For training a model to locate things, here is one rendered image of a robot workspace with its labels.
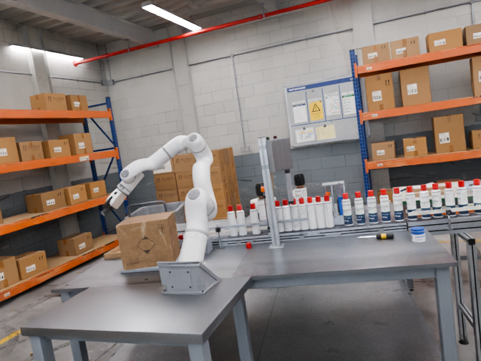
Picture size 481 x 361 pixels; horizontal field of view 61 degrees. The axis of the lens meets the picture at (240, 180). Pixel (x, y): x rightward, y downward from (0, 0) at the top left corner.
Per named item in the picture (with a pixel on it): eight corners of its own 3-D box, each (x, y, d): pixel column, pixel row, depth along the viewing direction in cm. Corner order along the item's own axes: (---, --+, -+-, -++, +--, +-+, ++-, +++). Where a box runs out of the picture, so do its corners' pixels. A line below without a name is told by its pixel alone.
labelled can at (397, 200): (403, 219, 249) (399, 186, 247) (404, 221, 244) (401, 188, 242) (394, 220, 250) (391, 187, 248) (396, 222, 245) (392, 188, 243)
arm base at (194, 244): (212, 278, 204) (218, 243, 214) (200, 264, 189) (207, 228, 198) (177, 276, 210) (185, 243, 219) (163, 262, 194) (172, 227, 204)
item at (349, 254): (399, 203, 327) (399, 201, 327) (458, 266, 182) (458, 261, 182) (158, 228, 374) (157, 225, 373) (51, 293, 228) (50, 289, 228)
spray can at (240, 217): (248, 233, 271) (243, 203, 268) (246, 236, 265) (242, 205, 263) (240, 234, 272) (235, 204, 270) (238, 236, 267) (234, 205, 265)
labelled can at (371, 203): (377, 221, 252) (373, 189, 250) (379, 223, 247) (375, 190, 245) (368, 222, 254) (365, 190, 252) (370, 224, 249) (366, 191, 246)
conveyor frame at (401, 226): (404, 225, 252) (404, 218, 252) (408, 230, 242) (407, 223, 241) (158, 248, 289) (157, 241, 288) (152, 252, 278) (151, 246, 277)
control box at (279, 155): (293, 167, 252) (289, 137, 250) (275, 172, 240) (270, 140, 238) (280, 168, 259) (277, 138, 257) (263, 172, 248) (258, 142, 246)
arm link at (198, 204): (211, 241, 212) (218, 200, 224) (197, 225, 197) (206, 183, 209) (190, 241, 216) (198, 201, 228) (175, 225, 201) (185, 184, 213)
